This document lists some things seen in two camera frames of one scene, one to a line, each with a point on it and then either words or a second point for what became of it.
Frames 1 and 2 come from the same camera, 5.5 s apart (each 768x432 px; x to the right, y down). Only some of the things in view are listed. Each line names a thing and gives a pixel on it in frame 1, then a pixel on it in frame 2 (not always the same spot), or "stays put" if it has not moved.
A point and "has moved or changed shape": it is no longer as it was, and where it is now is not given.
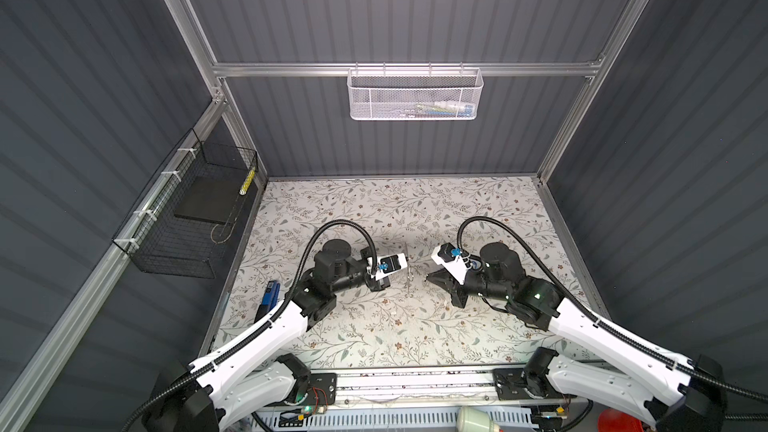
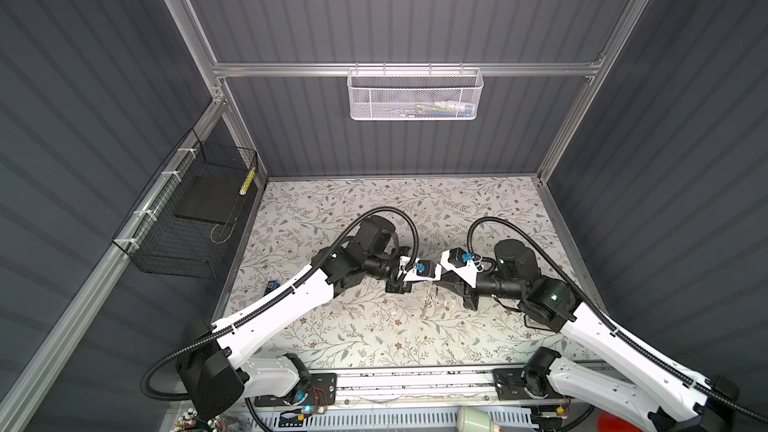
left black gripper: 378,287 to 398,287
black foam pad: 211,199 stays put
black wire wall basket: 185,223 stays put
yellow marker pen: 245,185 stays put
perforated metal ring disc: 410,263 has moved or changed shape
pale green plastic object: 470,419 stays put
